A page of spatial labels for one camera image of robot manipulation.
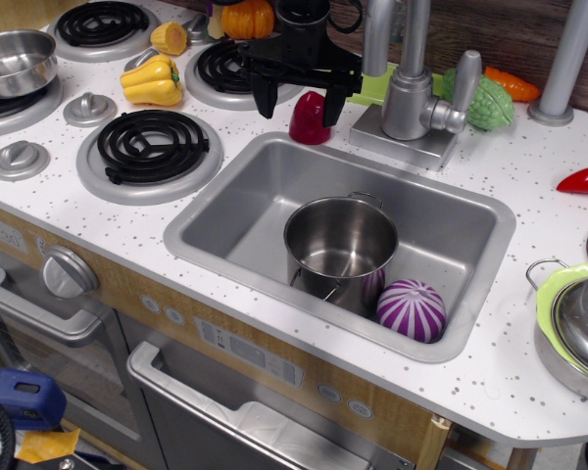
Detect steel bowl on stove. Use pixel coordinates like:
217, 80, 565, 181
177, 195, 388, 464
0, 29, 58, 99

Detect grey vertical pole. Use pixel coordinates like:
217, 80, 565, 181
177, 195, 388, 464
527, 0, 588, 127

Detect steel pot with lid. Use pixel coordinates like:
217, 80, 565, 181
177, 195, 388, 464
525, 258, 588, 405

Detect silver stove knob rear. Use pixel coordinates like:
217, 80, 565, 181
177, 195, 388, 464
182, 13, 212, 46

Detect lime green plate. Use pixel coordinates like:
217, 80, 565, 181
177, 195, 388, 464
535, 262, 588, 384

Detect yellow tape piece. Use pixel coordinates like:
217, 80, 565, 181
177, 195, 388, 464
16, 428, 80, 464

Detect silver stove knob middle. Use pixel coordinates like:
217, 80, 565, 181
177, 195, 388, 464
63, 92, 118, 127

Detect green bitter gourd toy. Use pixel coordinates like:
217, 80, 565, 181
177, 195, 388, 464
467, 75, 515, 130

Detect front black stove burner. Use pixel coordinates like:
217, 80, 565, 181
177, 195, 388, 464
76, 110, 223, 206

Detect silver oven dial knob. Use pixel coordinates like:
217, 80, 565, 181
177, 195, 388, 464
40, 245, 99, 300

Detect black stove burner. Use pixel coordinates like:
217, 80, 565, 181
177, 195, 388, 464
46, 1, 160, 63
76, 110, 223, 206
184, 39, 306, 112

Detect silver stove knob left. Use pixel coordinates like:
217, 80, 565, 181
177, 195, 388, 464
0, 140, 50, 181

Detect orange carrot toy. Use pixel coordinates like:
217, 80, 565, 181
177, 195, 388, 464
484, 67, 540, 103

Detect silver oven door handle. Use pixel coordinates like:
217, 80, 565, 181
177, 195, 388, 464
0, 267, 104, 347

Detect dark red sweet potato toy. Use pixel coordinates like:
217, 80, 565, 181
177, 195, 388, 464
289, 91, 332, 145

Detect purple white striped onion toy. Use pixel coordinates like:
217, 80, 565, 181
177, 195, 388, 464
376, 279, 447, 344

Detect far left stove burner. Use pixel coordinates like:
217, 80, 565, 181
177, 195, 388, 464
0, 78, 63, 136

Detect rear right black stove burner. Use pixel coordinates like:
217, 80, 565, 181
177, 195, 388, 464
184, 39, 306, 112

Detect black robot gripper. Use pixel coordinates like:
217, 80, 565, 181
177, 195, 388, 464
238, 38, 361, 127

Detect steel pot in sink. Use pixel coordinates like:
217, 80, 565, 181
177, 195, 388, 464
283, 191, 399, 317

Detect yellow corn piece toy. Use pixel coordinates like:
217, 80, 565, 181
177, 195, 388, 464
150, 22, 188, 56

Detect silver dishwasher door handle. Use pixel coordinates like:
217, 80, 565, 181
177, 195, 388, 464
126, 342, 416, 469

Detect orange pumpkin toy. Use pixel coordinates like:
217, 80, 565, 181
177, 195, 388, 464
221, 0, 275, 40

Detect grey toy sink basin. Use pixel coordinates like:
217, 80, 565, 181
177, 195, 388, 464
164, 132, 515, 362

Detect blue clamp tool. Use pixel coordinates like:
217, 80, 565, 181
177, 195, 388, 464
0, 368, 67, 431

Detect rear left black stove burner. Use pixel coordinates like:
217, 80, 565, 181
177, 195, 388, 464
46, 1, 160, 63

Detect yellow bell pepper toy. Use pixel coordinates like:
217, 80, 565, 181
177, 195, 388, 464
120, 55, 183, 107

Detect silver stove knob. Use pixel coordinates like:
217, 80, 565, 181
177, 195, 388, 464
0, 140, 50, 181
182, 13, 212, 46
63, 92, 118, 127

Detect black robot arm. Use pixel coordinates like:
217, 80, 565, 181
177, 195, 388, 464
238, 1, 363, 127

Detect silver toy faucet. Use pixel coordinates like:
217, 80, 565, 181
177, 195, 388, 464
349, 0, 482, 171

